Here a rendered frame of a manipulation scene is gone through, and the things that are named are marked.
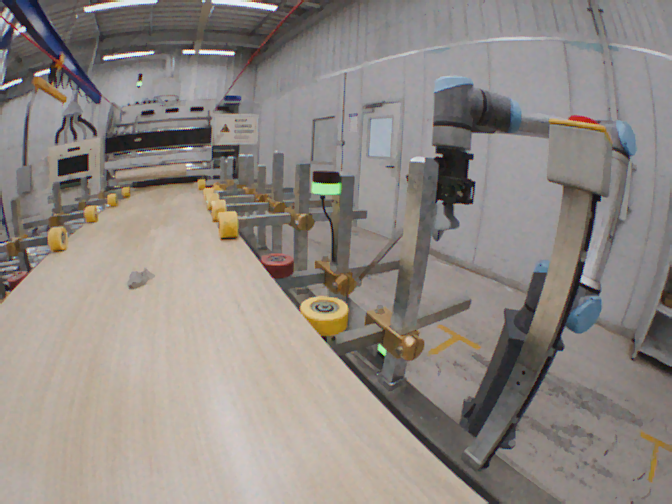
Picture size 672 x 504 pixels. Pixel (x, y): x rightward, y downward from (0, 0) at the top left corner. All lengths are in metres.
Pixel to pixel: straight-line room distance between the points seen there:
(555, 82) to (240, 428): 3.40
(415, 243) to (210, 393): 0.37
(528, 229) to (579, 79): 1.75
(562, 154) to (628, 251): 2.82
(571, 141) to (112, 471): 0.54
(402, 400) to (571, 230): 0.45
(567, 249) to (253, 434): 0.37
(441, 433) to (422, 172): 0.46
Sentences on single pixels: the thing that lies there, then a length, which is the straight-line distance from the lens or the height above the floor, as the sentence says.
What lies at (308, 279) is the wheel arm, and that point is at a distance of 0.74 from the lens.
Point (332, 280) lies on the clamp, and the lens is 0.72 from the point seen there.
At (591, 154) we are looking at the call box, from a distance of 0.32.
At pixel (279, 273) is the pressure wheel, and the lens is 0.68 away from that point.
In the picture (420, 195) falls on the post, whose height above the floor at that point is 1.10.
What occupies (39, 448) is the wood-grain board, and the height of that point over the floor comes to 0.90.
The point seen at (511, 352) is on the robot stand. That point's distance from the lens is 1.19.
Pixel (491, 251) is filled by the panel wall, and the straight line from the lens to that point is 3.48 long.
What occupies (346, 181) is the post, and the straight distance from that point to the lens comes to 0.67.
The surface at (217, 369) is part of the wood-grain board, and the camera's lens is 0.38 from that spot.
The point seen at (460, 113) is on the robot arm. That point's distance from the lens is 0.64.
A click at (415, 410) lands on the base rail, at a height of 0.70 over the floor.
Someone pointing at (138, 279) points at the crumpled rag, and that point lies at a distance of 0.67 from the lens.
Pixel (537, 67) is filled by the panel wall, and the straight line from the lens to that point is 3.48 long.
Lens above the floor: 1.14
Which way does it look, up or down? 18 degrees down
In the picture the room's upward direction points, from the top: 3 degrees clockwise
